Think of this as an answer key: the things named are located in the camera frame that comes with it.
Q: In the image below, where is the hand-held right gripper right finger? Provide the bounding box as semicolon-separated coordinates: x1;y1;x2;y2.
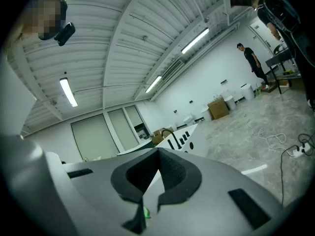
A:
147;147;284;236

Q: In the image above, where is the person's head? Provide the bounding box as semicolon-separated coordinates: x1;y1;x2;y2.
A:
21;0;68;41

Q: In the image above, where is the long ceiling light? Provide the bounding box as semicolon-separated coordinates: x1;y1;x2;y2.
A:
60;77;79;108
145;75;162;93
181;28;210;55

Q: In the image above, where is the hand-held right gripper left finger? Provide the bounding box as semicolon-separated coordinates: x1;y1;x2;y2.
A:
48;147;160;236

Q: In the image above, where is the tall white bin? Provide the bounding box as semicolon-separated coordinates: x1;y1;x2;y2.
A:
240;83;255;101

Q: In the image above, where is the white rectangular bathtub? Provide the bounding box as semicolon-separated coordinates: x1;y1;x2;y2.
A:
154;123;209;159

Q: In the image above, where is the large open cardboard box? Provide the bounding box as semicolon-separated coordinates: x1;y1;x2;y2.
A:
151;126;174;145

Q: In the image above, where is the black table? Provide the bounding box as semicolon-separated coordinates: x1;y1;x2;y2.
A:
265;48;296;95

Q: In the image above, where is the person's white shirt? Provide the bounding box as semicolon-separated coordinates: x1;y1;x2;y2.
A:
0;45;37;137

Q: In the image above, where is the white power strip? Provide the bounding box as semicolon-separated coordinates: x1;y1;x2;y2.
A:
292;143;313;159

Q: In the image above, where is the large white framed window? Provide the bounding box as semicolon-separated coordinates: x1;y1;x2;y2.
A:
70;104;148;161

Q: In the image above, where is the small white bin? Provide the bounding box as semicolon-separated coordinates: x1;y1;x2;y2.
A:
223;95;237;111

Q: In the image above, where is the dark green oval bathtub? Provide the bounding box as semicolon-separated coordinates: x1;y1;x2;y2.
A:
117;141;156;156

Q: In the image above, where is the long white cable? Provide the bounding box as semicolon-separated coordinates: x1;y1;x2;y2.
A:
245;112;305;154

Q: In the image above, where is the cardboard box with white fittings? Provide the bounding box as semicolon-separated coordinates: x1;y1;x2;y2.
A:
208;98;230;120

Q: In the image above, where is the black head-mounted camera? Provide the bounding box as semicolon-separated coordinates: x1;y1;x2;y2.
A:
54;22;76;46

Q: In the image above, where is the white two-piece toilet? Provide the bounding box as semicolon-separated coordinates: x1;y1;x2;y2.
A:
183;112;195;125

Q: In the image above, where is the white round bin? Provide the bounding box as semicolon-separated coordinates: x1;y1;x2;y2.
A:
200;104;213;122

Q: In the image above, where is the ceiling air vent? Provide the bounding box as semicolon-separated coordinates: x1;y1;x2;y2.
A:
161;59;184;82

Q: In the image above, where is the black power cable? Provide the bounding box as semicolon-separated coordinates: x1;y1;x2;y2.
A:
280;133;315;207

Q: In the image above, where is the black curved faucet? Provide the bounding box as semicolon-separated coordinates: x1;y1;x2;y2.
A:
161;128;182;150

